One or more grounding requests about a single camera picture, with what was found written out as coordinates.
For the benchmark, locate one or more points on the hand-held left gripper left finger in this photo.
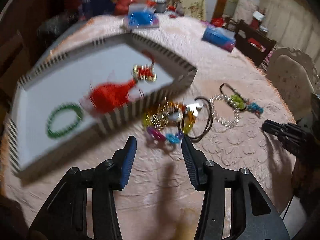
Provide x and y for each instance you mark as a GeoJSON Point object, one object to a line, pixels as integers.
{"type": "Point", "coordinates": [128, 160]}

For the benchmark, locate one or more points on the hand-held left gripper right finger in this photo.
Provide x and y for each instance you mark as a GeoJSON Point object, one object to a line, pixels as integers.
{"type": "Point", "coordinates": [189, 160]}

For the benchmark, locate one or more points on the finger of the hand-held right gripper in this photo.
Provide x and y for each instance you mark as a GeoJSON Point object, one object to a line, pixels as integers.
{"type": "Point", "coordinates": [280, 130]}

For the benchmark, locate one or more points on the white striped-edge box tray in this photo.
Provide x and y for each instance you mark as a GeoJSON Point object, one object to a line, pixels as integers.
{"type": "Point", "coordinates": [82, 80]}

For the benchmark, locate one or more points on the pink lace tablecloth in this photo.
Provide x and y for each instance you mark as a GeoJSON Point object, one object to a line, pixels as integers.
{"type": "Point", "coordinates": [225, 160]}

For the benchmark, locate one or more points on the small white charm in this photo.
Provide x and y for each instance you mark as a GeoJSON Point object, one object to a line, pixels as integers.
{"type": "Point", "coordinates": [196, 105]}

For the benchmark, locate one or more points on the cream ornate chair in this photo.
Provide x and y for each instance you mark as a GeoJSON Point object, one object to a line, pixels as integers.
{"type": "Point", "coordinates": [290, 75]}

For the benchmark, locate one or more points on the red tassel knot ornament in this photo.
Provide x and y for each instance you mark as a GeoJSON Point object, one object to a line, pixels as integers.
{"type": "Point", "coordinates": [110, 96]}

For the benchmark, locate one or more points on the dark wooden side table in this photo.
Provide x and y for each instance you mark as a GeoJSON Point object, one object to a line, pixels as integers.
{"type": "Point", "coordinates": [255, 42]}

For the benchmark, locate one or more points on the blue packet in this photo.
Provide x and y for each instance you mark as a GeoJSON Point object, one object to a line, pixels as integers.
{"type": "Point", "coordinates": [141, 18]}
{"type": "Point", "coordinates": [218, 38]}

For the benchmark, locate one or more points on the floral cloth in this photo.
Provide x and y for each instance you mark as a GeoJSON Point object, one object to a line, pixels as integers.
{"type": "Point", "coordinates": [190, 2]}

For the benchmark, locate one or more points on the red bag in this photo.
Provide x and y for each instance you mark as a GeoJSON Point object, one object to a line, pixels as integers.
{"type": "Point", "coordinates": [127, 3]}

